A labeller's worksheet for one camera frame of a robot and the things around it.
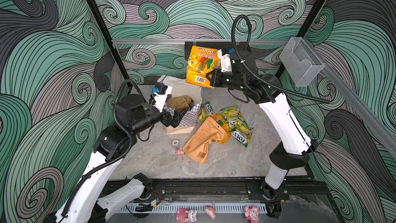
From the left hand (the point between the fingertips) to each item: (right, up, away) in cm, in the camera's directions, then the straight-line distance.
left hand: (179, 100), depth 57 cm
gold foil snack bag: (-3, -3, +44) cm, 44 cm away
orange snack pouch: (+14, -18, +29) cm, 37 cm away
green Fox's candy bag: (+30, -9, +44) cm, 54 cm away
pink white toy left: (+2, -49, +8) cm, 50 cm away
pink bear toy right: (+31, -49, +8) cm, 58 cm away
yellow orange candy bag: (+21, -13, +36) cm, 44 cm away
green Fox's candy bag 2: (+14, -8, +44) cm, 47 cm away
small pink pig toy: (-2, -29, +27) cm, 40 cm away
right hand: (+11, +11, +5) cm, 16 cm away
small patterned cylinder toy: (-5, -24, +27) cm, 37 cm away
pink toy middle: (+13, -48, +8) cm, 50 cm away
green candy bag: (+34, -19, +33) cm, 51 cm away
